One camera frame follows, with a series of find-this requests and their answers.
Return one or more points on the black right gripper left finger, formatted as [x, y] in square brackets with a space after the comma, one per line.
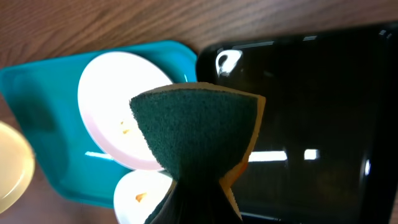
[179, 208]

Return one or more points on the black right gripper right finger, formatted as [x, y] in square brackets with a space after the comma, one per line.
[220, 207]

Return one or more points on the green yellow sponge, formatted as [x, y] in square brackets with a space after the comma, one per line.
[202, 134]

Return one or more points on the white plate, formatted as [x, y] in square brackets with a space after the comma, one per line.
[138, 193]
[105, 89]

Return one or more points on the yellow plate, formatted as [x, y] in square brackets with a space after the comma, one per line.
[17, 165]

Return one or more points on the black plastic tray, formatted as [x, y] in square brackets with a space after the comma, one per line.
[327, 148]

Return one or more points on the teal plastic tray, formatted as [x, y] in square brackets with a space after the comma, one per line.
[43, 96]

